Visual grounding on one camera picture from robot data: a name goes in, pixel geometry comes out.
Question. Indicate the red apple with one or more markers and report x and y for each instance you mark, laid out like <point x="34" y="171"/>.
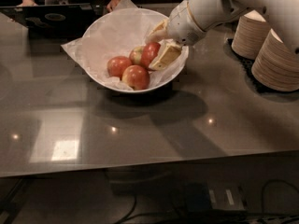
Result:
<point x="136" y="54"/>
<point x="150" y="51"/>
<point x="117" y="65"/>
<point x="136" y="77"/>

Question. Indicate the person's right hand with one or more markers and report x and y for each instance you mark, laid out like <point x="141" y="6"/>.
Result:
<point x="27" y="3"/>

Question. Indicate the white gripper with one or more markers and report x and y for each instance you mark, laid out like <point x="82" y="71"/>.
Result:
<point x="183" y="25"/>

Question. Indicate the front stack of paper plates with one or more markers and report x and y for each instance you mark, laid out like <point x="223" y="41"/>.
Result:
<point x="275" y="66"/>

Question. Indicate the white bowl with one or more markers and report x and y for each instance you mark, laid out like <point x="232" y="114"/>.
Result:
<point x="102" y="81"/>

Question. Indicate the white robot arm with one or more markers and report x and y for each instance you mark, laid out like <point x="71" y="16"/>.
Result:
<point x="281" y="15"/>

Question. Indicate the black box under table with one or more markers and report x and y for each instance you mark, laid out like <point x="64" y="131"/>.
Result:
<point x="220" y="197"/>

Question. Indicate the white paper liner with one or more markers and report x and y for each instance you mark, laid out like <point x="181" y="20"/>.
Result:
<point x="109" y="38"/>

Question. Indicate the person's left hand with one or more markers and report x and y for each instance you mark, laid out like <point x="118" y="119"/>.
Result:
<point x="112" y="5"/>

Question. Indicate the black rubber mat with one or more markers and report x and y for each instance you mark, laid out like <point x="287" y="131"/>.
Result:
<point x="258" y="86"/>

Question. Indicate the black laptop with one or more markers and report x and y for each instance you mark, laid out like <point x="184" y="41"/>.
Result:
<point x="56" y="20"/>

